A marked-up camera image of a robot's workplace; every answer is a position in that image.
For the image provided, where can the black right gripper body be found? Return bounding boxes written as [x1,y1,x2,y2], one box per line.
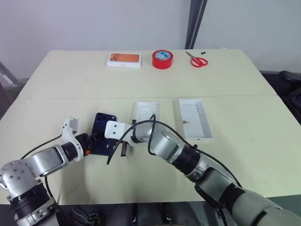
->
[113,139,129,158]

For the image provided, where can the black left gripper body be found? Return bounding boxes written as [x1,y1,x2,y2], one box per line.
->
[75,133,93,155]

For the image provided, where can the dark blue smartphone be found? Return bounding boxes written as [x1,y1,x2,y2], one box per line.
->
[90,113,118,156]

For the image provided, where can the white phone box base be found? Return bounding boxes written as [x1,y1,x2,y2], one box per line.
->
[130,101,161,127]

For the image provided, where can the white phone box lid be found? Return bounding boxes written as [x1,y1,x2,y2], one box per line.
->
[173,98,213,142]

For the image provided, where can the white box with orange print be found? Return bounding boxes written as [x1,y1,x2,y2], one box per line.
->
[106,52,143,69]

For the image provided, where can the red tape roll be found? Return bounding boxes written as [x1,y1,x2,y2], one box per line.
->
[151,49,174,70]

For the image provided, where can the grey metal stand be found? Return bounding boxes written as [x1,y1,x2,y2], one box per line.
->
[0,60,29,89]

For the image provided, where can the dark metal pole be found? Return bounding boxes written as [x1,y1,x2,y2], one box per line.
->
[184,0,208,50]

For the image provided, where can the black office chair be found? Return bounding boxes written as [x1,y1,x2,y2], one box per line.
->
[260,70,301,121]

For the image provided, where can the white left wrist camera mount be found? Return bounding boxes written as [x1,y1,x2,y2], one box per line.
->
[61,116,89,163]

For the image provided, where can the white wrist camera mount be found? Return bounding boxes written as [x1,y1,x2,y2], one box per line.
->
[61,116,89,163]
[104,120,133,142]

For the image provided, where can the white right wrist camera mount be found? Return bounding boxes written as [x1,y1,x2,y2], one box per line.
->
[104,120,133,142]

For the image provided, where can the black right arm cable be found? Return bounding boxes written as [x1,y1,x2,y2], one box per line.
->
[106,113,243,189]

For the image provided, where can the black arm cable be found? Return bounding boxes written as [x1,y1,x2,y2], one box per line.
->
[106,113,243,189]
[20,133,63,212]

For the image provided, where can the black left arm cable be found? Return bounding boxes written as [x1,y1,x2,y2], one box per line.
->
[20,133,63,212]

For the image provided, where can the red handled scissors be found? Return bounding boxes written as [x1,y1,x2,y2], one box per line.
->
[185,51,209,68]

